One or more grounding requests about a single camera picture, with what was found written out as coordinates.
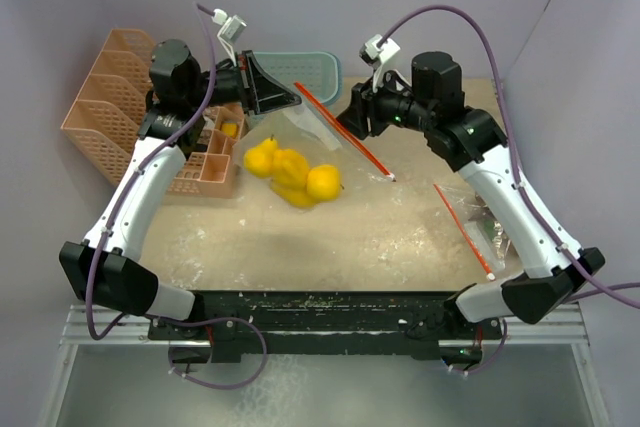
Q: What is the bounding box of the yellow fake fruit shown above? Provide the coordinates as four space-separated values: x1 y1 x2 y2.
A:
269 182 317 209

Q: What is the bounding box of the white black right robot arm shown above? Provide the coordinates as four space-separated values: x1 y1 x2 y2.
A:
338 51 605 338

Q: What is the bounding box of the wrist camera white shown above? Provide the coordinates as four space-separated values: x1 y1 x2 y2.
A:
211 9 247 66
359 34 401 92

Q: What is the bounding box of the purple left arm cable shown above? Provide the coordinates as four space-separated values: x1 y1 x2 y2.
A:
84 1 221 341

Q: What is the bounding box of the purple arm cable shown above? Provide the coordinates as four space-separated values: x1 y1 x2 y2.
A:
382 5 640 309
84 1 221 341

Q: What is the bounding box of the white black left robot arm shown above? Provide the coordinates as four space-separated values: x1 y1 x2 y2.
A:
59 39 301 339

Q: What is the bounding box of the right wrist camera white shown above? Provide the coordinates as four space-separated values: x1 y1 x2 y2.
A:
359 34 401 92

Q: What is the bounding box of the clear zip bag red seal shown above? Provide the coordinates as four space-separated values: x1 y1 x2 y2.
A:
233 82 396 208

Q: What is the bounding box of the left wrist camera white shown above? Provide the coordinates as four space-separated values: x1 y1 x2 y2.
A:
211 9 247 66

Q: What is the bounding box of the aluminium rail frame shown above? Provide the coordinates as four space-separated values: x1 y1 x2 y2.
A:
37 304 151 427

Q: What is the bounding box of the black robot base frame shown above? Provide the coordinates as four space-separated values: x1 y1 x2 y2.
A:
149 290 502 363

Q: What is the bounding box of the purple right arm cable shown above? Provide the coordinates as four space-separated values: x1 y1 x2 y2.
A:
382 5 640 309

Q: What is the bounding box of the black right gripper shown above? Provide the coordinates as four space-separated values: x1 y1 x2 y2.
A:
335 65 435 140

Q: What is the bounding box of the yellow fake bell pepper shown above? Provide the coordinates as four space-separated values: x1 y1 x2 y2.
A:
272 149 310 189

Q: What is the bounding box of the small yellow item in organizer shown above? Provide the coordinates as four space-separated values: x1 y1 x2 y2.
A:
220 122 239 138

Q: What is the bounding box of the light blue plastic basket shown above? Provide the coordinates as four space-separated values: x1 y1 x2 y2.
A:
254 51 343 106

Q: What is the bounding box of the orange mesh file organizer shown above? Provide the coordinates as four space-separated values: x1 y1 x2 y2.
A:
61 28 247 198

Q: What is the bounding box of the yellow fake lemon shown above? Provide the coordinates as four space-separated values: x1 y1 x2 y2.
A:
306 164 343 202

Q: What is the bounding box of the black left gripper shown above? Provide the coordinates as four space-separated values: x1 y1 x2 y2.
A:
185 50 301 116

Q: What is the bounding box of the yellow fake pear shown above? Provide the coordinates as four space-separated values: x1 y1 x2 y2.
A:
243 135 279 178

